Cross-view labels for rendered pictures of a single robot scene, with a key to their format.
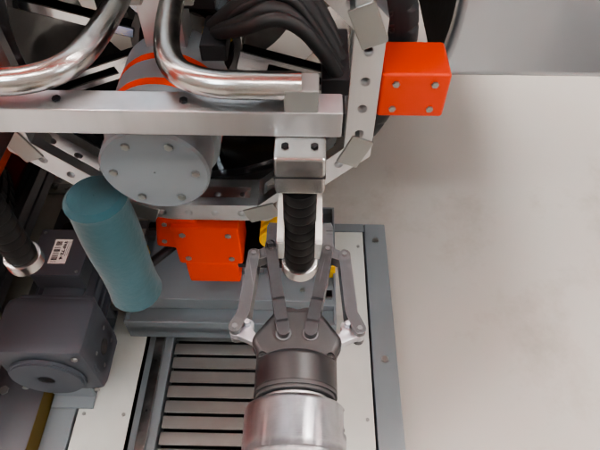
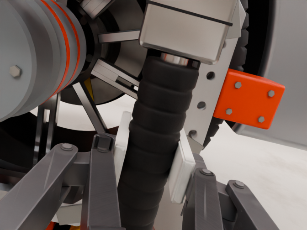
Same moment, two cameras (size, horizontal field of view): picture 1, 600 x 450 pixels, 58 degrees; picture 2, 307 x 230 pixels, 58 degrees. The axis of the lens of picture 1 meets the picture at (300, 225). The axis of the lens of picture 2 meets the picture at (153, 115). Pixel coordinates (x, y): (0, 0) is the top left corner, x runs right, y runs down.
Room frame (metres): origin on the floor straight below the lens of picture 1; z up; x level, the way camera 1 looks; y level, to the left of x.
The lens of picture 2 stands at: (0.20, 0.02, 0.91)
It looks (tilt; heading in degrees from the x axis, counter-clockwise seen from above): 16 degrees down; 353
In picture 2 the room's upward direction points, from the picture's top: 15 degrees clockwise
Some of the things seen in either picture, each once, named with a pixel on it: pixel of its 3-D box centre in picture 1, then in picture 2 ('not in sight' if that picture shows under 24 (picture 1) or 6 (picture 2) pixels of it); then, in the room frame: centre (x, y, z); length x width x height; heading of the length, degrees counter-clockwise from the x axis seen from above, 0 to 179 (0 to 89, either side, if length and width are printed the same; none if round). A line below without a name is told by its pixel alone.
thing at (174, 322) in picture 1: (237, 268); not in sight; (0.78, 0.16, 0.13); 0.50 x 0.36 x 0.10; 89
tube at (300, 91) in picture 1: (228, 4); not in sight; (0.49, 0.07, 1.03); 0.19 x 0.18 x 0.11; 179
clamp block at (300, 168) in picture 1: (300, 144); (181, 14); (0.41, 0.00, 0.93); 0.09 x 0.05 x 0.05; 179
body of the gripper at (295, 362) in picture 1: (296, 355); not in sight; (0.22, 0.00, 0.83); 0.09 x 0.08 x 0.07; 179
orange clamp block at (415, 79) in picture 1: (410, 79); (241, 96); (0.61, -0.15, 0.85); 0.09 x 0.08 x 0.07; 89
